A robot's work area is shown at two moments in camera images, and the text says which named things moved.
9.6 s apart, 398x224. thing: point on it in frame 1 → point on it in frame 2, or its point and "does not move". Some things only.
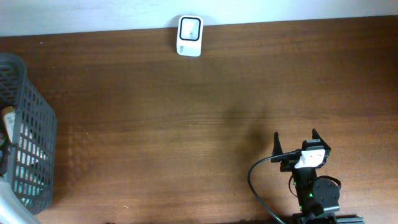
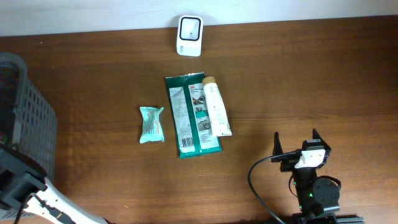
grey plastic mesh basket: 28,163 does not move
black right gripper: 288,165 does not move
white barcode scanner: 189,35 does not move
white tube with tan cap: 8,114 → 219,121
